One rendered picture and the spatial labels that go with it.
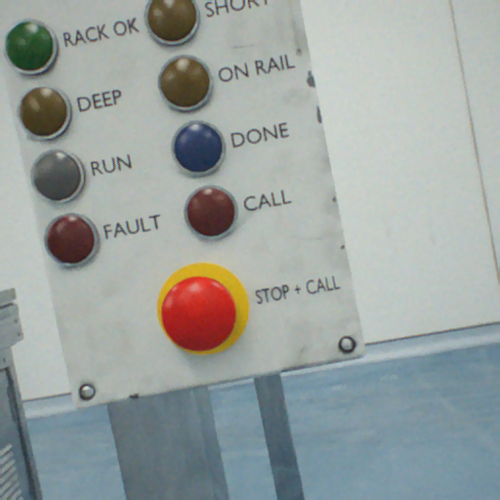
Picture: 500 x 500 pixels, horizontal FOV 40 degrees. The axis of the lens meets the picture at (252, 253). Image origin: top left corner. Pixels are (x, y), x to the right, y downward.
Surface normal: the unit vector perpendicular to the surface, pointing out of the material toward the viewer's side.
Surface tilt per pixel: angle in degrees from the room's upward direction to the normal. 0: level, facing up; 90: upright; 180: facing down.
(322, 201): 90
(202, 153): 93
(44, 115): 93
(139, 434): 90
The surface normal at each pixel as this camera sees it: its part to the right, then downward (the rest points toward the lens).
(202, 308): 0.00, 0.00
